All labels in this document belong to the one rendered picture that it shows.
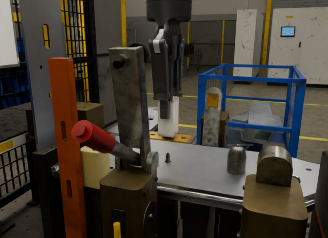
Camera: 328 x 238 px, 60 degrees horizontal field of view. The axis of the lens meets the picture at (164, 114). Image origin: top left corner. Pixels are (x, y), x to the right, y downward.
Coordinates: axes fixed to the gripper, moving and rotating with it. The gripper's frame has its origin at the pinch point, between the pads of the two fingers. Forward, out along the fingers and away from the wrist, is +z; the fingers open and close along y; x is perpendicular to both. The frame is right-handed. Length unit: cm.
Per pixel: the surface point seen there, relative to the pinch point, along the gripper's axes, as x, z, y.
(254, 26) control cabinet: 12, -47, 779
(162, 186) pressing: -2.3, 8.5, -10.2
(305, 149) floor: -72, 109, 296
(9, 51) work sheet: 54, -10, 18
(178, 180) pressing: -4.0, 8.8, -6.9
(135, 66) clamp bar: -1.5, -10.6, -17.3
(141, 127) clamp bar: -1.7, -2.8, -16.1
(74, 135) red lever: 0.6, -4.9, -26.6
